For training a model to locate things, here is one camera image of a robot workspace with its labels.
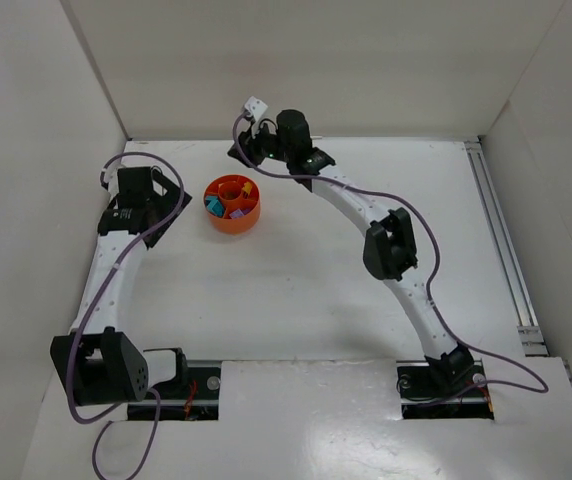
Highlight turquoise lego brick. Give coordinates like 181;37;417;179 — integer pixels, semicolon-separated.
209;204;225;218

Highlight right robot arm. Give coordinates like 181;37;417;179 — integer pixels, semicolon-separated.
228;107;474;391

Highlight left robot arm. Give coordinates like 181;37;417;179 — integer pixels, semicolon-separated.
50;166;192;407

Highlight blue lego brick in container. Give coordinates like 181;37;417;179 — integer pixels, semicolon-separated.
205;196;222;210

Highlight orange round divided container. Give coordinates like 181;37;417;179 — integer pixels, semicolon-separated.
203;174;261;235

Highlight lavender lego brick in container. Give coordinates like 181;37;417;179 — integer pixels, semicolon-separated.
229;209;246;219

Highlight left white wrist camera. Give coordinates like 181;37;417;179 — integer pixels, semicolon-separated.
100;168;116;191

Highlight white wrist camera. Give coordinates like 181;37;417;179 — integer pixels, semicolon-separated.
242;96;268;137
100;168;116;191

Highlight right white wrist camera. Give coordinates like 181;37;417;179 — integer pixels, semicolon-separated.
242;96;268;137

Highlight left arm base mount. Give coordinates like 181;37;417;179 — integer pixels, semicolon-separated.
143;348;222;421

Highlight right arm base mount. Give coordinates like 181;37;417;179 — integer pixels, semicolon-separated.
396;362;494;420

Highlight aluminium rail right side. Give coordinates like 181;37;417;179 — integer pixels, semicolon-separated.
464;140;549;357

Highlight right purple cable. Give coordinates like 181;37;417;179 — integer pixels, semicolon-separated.
230;112;550;396

